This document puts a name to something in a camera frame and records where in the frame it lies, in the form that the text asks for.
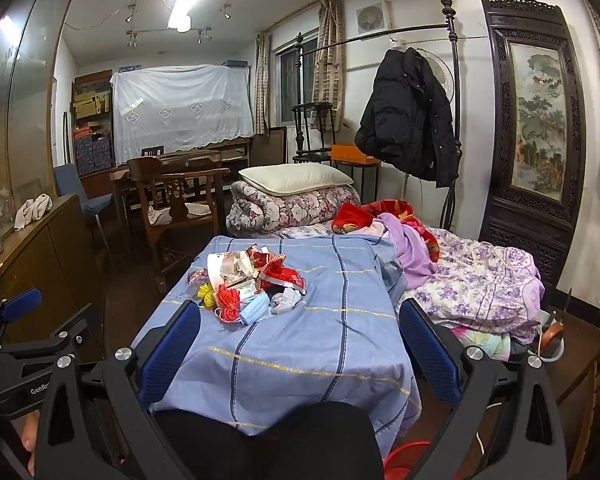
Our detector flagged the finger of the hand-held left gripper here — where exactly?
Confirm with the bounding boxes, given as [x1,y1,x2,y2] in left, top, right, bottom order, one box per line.
[0,287,43,356]
[25,304,93,361]

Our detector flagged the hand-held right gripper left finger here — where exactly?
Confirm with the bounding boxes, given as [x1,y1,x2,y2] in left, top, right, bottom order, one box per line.
[32,300,203,480]

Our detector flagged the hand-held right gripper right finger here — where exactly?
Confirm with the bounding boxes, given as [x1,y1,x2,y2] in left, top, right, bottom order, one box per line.
[399,302,568,480]

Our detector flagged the red cord bundle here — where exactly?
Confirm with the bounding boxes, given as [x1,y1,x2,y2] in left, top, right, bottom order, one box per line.
[214,285,243,323]

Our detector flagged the blue face mask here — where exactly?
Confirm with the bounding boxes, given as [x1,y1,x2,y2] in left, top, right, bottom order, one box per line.
[220,292,272,331]

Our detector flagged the white wrapper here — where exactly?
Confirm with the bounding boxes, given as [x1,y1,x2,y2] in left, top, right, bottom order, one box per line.
[206,251,253,291]

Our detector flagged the red plastic basket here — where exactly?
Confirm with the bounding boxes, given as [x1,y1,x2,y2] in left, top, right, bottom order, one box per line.
[382,439,433,480]

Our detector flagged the clear plastic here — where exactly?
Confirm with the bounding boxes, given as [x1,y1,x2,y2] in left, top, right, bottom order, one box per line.
[270,290,301,316]

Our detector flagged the red checked wrapper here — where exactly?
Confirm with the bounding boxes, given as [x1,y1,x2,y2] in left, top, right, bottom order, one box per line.
[245,245,287,273]

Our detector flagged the red snack packet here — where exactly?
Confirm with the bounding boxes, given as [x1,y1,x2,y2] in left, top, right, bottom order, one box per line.
[257,264,308,297]

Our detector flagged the person's left hand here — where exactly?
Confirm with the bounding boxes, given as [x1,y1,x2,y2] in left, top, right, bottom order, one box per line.
[10,407,43,467]

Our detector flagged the wooden cabinet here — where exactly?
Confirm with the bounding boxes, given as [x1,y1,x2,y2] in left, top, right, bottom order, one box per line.
[0,192,106,361]

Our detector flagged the pastel patterned quilt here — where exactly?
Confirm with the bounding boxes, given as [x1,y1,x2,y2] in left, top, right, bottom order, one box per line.
[450,325,513,361]

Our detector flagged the purple floral quilt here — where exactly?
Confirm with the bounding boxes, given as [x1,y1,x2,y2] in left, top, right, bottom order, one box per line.
[400,225,546,333]

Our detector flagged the white crumpled cloth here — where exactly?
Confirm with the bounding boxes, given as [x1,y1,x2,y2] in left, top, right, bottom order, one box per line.
[14,192,53,232]

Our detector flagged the plain purple cloth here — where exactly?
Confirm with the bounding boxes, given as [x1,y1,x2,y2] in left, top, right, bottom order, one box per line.
[377,212,438,291]

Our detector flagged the blue chair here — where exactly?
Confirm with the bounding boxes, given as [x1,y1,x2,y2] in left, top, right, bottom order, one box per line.
[54,162,116,256]

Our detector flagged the copper pot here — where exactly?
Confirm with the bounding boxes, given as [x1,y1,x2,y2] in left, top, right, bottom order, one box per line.
[540,287,566,356]

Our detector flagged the blue plastic basin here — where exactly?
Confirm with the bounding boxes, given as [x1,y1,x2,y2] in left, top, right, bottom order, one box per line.
[525,310,566,363]

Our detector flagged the blue plaid bed sheet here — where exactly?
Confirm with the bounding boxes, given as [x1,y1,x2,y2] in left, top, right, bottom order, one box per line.
[130,234,423,456]

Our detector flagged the red blanket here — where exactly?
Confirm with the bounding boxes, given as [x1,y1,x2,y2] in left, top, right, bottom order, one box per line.
[331,199,441,263]

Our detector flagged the light wooden chair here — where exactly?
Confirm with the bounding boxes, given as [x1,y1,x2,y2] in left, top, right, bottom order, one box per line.
[555,327,600,480]

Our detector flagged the floral bed sheet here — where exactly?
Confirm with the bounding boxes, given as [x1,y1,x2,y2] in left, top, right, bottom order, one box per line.
[277,222,341,241]

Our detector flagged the black metal side table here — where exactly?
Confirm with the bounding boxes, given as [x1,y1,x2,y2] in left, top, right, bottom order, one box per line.
[330,160,382,203]

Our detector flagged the folded dark floral quilt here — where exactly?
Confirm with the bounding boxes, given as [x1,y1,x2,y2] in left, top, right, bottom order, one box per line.
[225,180,363,236]

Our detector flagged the shelf with boxes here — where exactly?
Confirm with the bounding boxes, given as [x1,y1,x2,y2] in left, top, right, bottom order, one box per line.
[70,70,115,181]

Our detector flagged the cream pillow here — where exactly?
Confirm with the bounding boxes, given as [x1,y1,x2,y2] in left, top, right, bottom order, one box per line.
[237,162,355,197]

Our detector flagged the orange box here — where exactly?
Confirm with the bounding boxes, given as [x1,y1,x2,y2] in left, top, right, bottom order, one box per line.
[330,144,382,166]

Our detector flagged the glass partition panel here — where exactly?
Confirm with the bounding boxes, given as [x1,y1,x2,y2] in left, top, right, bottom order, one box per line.
[0,0,76,201]

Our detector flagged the dark framed board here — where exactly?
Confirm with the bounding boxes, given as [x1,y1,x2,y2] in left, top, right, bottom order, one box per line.
[250,126,288,166]

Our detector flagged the black padded jacket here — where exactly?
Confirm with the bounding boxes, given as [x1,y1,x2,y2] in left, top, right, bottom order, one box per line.
[354,46,461,188]

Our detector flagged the white embroidered cover sheet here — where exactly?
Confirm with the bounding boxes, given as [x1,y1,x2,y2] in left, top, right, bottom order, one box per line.
[110,64,255,165]

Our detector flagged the carved wooden screen panel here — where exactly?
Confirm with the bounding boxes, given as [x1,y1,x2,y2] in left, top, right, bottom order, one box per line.
[477,0,588,291]

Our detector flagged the black round stool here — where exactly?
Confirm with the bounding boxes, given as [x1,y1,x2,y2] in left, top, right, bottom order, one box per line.
[291,101,337,163]

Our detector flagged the window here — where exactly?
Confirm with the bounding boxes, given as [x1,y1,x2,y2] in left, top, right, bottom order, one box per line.
[275,30,321,123]

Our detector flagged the ceiling track spotlights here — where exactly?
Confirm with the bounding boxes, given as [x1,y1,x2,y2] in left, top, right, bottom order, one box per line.
[125,0,263,48]

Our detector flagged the black metal bed frame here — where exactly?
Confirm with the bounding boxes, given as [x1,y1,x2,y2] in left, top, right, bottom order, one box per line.
[292,0,463,231]

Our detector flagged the wall exhaust fan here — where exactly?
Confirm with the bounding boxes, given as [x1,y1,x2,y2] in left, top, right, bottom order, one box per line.
[356,2,391,37]

